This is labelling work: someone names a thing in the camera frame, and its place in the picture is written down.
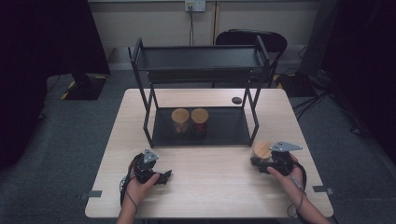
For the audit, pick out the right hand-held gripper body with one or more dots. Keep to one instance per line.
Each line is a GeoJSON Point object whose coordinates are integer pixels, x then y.
{"type": "Point", "coordinates": [281, 163]}

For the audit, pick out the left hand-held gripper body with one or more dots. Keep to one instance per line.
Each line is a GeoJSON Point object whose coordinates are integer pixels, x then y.
{"type": "Point", "coordinates": [144, 171]}

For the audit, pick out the glass jar with wooden lid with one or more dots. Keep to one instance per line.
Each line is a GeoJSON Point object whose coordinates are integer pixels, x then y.
{"type": "Point", "coordinates": [262, 150]}

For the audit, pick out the black metal shelf rack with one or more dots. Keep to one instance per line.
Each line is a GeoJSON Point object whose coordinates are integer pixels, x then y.
{"type": "Point", "coordinates": [227, 130]}

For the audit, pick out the glass jar with pale contents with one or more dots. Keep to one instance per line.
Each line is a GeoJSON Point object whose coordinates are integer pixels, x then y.
{"type": "Point", "coordinates": [180, 119]}

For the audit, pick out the glass jar with red contents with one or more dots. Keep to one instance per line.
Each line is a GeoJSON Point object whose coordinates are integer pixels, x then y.
{"type": "Point", "coordinates": [200, 119]}

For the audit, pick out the person's left hand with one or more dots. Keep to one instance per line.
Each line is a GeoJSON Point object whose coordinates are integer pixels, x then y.
{"type": "Point", "coordinates": [140, 191]}

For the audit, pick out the person's right hand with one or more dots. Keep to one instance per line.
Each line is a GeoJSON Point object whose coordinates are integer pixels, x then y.
{"type": "Point", "coordinates": [289, 183]}

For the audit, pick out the grey table clamp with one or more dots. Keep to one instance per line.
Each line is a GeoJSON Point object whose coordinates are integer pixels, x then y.
{"type": "Point", "coordinates": [93, 193]}
{"type": "Point", "coordinates": [322, 188]}

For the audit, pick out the black round table grommet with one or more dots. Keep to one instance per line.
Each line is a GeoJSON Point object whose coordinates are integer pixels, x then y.
{"type": "Point", "coordinates": [236, 100]}

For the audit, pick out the black stand base yellow stripes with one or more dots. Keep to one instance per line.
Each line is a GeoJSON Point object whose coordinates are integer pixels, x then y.
{"type": "Point", "coordinates": [85, 88]}
{"type": "Point", "coordinates": [295, 85]}

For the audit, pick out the black chair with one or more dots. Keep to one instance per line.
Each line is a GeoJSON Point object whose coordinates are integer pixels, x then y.
{"type": "Point", "coordinates": [274, 40]}

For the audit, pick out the grey upright panel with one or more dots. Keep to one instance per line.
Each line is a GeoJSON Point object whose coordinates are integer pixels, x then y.
{"type": "Point", "coordinates": [317, 37]}

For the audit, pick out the dark curtain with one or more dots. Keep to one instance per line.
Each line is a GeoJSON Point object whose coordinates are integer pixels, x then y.
{"type": "Point", "coordinates": [37, 62]}
{"type": "Point", "coordinates": [367, 62]}

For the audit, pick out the white wall socket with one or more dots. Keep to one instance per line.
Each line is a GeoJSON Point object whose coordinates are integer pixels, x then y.
{"type": "Point", "coordinates": [195, 5]}

